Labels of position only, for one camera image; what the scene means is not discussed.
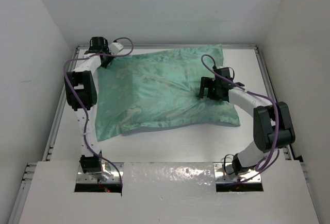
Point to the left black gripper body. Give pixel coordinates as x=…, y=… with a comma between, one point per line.
x=109, y=58

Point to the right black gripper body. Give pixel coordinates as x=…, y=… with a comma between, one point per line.
x=215, y=91

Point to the light blue pillowcase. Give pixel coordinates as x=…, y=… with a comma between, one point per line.
x=159, y=90

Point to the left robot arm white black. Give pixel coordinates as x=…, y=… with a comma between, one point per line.
x=81, y=91

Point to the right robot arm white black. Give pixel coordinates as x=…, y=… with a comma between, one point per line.
x=272, y=124

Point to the white front cover board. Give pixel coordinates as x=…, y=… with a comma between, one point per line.
x=168, y=193

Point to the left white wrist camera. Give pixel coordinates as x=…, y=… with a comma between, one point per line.
x=115, y=48

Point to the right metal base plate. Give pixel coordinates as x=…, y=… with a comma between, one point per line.
x=224, y=174

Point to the metal base plate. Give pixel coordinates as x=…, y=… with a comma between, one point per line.
x=108, y=174
x=224, y=174

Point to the aluminium table frame rail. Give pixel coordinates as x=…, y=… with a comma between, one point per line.
x=199, y=143

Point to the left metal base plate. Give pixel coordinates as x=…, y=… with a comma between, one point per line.
x=108, y=174

